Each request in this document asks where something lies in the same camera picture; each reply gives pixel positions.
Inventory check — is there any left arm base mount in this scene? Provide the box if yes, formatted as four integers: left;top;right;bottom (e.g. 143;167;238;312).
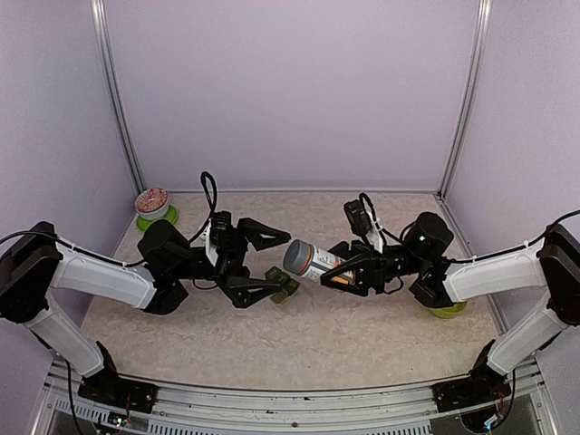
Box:
78;341;158;414

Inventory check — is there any lime green plate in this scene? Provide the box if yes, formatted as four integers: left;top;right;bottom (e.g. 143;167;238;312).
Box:
136;205;179;232

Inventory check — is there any green weekly pill organizer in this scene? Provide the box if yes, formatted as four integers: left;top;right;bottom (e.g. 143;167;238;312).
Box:
265;266;300;305

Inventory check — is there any front aluminium rail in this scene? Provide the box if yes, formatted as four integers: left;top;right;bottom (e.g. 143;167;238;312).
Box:
26;359;564;434

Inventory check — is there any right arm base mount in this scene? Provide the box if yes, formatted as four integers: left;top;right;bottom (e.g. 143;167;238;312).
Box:
431;340;512;412

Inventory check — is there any aluminium frame post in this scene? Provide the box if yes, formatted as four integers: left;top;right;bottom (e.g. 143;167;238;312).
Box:
437;0;493;202
90;0;146;194

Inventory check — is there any lime green bowl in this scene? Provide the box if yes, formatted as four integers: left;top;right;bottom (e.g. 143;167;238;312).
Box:
430;302;468;319

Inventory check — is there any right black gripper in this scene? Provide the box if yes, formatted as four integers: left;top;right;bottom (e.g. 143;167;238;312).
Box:
309;239;427;297

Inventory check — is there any red patterned white bowl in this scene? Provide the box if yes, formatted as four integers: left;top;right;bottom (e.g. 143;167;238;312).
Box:
134;188;169;220

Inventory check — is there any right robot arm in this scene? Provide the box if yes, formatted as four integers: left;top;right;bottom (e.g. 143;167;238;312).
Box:
320;193;579;402

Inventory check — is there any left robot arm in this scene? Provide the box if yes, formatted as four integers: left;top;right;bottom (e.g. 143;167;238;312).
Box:
1;171;291;403

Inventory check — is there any right aluminium frame post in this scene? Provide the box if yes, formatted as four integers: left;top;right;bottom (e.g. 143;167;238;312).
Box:
437;0;493;202

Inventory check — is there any orange pill bottle grey cap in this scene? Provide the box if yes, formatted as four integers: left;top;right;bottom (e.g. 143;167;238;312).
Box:
282;239;344;281

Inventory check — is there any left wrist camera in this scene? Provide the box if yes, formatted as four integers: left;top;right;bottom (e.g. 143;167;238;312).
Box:
203;210;232;266

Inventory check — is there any left aluminium frame post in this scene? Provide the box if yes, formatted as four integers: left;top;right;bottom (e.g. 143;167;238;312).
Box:
90;0;146;194

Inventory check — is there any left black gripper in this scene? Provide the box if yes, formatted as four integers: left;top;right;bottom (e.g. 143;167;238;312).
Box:
170;217;291;308

